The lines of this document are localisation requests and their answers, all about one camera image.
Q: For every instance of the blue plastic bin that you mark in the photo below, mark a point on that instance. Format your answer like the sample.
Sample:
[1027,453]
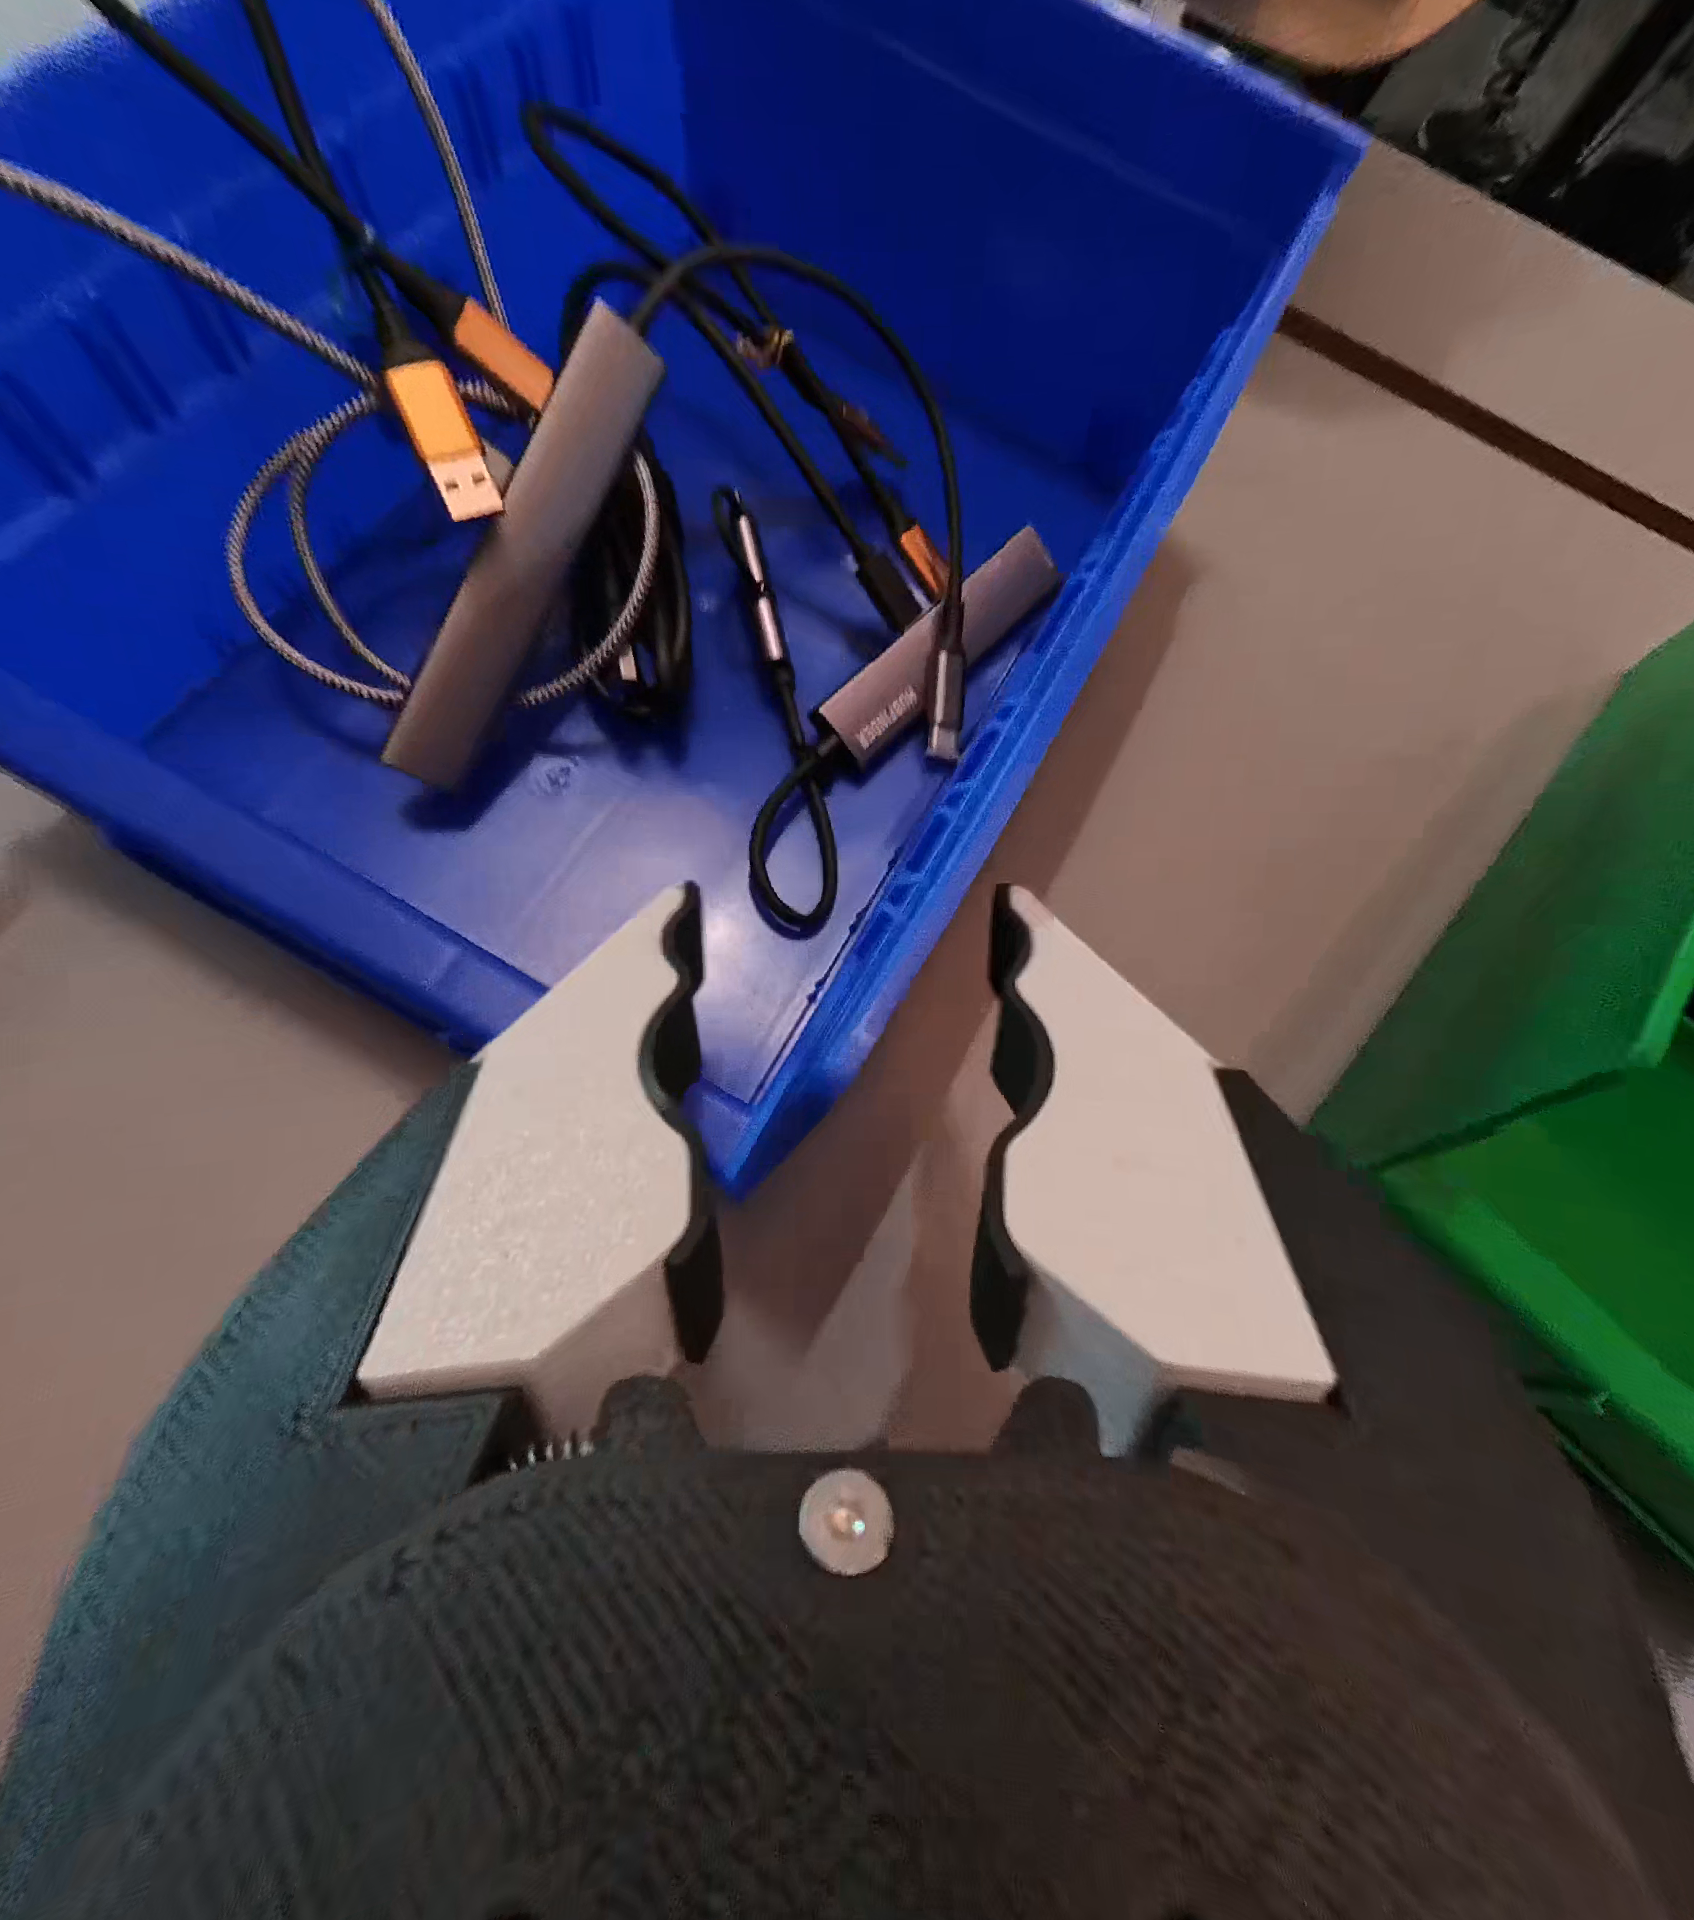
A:
[937,183]

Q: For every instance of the green plastic bin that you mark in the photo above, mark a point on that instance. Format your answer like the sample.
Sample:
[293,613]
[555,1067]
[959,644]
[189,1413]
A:
[1538,930]

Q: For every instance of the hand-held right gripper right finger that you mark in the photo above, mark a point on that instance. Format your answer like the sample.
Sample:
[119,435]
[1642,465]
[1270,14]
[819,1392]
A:
[1145,1217]

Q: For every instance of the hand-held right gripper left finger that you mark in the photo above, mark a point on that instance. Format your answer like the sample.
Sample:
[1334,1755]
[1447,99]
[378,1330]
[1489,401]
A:
[545,1199]

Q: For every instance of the long grey usb hub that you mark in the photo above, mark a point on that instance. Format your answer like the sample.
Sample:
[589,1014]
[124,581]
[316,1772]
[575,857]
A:
[519,569]

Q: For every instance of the short grey usb hub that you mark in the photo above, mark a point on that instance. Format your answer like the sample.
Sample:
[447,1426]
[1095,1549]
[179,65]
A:
[869,717]

